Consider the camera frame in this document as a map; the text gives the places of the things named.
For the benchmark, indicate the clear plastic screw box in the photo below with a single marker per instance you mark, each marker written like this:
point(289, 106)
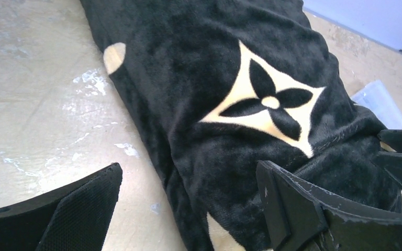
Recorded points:
point(375, 97)

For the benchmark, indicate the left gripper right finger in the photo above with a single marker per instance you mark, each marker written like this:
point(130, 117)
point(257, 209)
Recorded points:
point(302, 216)

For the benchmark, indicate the black floral pillowcase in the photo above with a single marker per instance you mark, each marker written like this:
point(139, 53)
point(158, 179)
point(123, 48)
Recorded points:
point(214, 87)

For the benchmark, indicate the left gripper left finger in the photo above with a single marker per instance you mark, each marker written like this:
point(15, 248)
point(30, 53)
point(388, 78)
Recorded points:
point(73, 217)

